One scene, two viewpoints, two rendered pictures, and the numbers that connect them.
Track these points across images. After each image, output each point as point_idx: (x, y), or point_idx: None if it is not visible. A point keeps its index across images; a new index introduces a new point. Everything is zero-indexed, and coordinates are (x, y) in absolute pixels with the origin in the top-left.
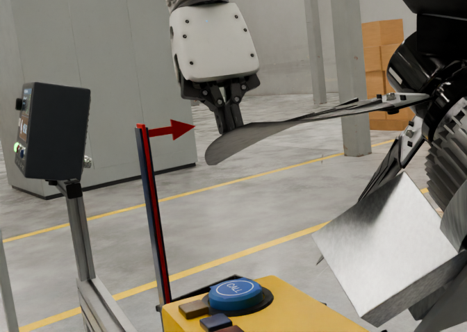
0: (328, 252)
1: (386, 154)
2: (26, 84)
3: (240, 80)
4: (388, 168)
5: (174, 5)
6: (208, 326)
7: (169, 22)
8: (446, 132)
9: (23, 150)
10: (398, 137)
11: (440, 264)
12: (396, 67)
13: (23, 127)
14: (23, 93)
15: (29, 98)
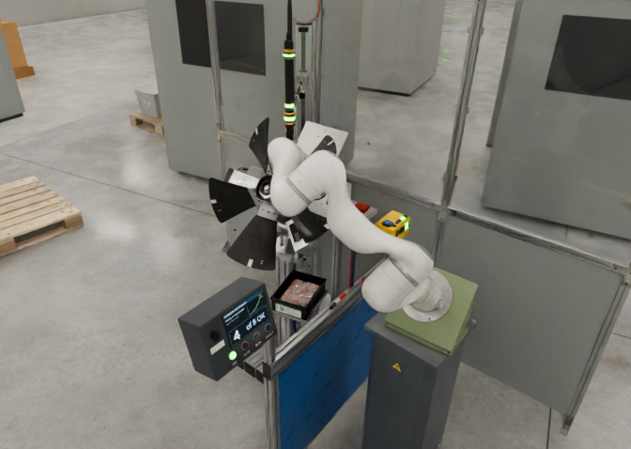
0: (311, 244)
1: (253, 225)
2: (227, 309)
3: (310, 210)
4: (272, 224)
5: (324, 193)
6: (399, 222)
7: (326, 199)
8: None
9: (269, 324)
10: (257, 217)
11: None
12: None
13: (251, 324)
14: (223, 318)
15: (258, 298)
